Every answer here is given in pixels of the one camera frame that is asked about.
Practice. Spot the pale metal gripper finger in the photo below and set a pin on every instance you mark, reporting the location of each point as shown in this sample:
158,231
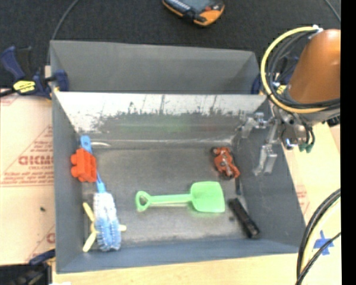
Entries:
256,123
266,159

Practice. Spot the red-brown toy car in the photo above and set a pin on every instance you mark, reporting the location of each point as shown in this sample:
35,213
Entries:
225,162

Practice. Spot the black flat bar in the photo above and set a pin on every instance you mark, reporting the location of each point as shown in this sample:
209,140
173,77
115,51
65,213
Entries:
243,218

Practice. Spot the green toy shovel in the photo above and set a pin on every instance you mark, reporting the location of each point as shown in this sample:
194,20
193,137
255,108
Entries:
207,197

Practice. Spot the grey metal bin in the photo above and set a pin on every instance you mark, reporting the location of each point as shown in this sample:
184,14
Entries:
172,165

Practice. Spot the blue and white bottle brush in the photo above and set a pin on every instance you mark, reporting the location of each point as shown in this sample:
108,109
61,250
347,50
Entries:
107,221

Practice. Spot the orange toy brick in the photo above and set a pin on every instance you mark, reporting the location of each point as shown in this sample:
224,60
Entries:
83,165

